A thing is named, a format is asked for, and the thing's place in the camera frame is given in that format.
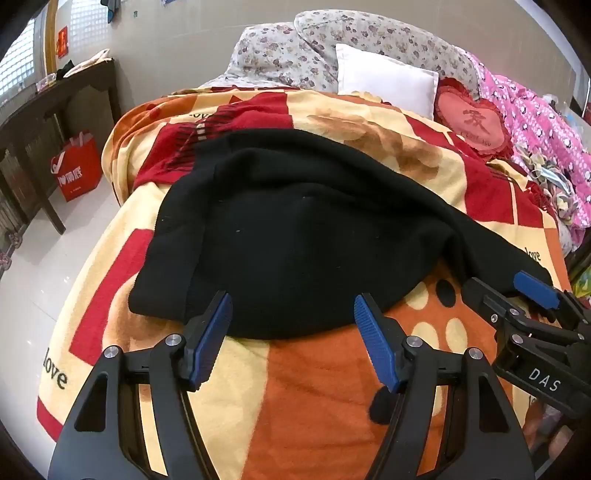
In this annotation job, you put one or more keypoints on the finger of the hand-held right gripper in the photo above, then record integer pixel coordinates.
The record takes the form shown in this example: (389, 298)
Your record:
(535, 288)
(480, 293)

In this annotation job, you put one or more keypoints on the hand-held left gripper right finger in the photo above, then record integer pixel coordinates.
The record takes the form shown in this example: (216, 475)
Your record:
(374, 341)

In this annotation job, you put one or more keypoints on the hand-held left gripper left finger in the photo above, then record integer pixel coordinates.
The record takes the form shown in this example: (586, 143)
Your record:
(210, 341)

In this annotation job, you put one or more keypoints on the black pants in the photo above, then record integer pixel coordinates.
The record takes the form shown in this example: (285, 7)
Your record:
(300, 230)

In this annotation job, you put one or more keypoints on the person's right hand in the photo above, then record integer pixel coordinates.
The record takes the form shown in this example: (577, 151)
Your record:
(558, 436)

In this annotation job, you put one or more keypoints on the orange red printed blanket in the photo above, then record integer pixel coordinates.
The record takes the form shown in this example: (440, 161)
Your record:
(323, 392)

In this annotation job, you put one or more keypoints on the multicolour crumpled cloth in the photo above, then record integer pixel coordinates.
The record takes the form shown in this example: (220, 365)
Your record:
(554, 184)

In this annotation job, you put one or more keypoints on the pink printed blanket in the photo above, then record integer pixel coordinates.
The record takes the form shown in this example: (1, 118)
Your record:
(531, 115)

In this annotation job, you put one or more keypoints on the red heart cushion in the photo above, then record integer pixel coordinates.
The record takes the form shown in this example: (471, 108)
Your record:
(471, 120)

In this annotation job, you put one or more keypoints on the red shopping bag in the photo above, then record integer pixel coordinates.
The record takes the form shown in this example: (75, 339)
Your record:
(78, 170)

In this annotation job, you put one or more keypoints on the white pillow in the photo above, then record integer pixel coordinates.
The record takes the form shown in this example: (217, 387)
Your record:
(383, 81)

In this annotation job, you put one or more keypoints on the dark wooden table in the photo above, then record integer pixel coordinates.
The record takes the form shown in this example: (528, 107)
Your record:
(69, 87)

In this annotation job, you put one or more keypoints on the beige cloth bag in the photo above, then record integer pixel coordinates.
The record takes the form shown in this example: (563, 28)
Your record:
(97, 57)

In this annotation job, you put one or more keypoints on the window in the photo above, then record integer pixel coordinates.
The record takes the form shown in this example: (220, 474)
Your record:
(18, 60)

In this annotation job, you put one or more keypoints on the red wall decoration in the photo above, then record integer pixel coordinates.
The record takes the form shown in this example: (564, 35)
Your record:
(62, 41)

